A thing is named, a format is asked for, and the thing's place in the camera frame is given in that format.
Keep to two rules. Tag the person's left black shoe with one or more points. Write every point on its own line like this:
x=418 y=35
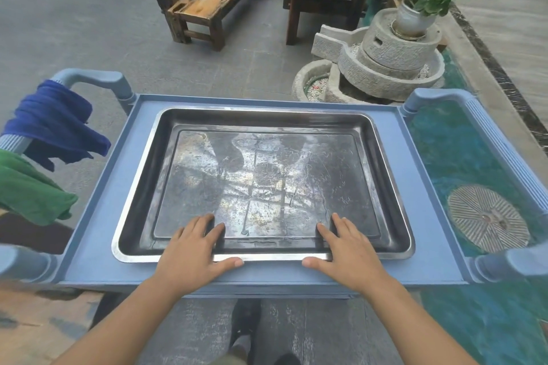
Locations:
x=246 y=317

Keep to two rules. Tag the person's right thumb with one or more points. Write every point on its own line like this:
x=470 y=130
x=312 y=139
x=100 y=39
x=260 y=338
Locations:
x=317 y=263

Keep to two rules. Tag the round stone basin with pebbles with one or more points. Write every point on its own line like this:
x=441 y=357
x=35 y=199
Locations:
x=306 y=78

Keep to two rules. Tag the person's left hand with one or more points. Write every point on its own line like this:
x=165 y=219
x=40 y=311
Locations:
x=188 y=253

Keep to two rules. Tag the person's right black shoe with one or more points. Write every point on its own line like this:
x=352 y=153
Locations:
x=286 y=359

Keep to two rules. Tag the person's right middle finger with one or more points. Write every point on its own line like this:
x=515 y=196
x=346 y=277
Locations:
x=339 y=223

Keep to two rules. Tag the orange-topped wooden table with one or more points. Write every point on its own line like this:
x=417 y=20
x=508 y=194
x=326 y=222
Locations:
x=34 y=326

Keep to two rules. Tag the person's left thumb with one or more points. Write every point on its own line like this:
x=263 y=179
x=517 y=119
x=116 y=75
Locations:
x=229 y=263

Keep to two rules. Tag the blue plastic service cart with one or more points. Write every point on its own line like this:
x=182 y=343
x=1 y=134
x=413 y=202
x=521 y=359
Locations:
x=428 y=228

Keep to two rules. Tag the person's left leg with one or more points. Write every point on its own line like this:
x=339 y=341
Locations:
x=238 y=354

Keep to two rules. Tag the dark blue cloth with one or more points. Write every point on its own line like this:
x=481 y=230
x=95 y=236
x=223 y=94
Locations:
x=55 y=121

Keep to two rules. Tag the stone millstone fountain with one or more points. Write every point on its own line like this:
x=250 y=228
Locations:
x=385 y=61

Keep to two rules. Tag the person's right forearm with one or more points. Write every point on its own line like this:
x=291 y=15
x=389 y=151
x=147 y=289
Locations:
x=411 y=326

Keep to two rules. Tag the white ceramic plant pot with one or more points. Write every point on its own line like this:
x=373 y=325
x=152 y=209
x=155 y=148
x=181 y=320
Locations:
x=410 y=20

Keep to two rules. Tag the rectangular stainless steel tray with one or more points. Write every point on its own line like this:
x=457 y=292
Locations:
x=265 y=180

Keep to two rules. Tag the person's left middle finger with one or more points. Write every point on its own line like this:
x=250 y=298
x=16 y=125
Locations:
x=204 y=223

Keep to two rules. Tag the person's black shoe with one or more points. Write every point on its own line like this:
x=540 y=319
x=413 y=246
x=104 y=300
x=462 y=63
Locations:
x=286 y=359
x=246 y=317

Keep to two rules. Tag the person's left forearm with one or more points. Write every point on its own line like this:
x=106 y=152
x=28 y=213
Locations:
x=128 y=326

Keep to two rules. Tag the round grooved millstone slab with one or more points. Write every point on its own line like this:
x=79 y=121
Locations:
x=488 y=217

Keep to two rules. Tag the green cloth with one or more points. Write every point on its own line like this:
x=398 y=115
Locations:
x=30 y=189

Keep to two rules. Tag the person's right hand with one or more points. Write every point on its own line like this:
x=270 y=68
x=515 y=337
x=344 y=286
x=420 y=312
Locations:
x=353 y=255

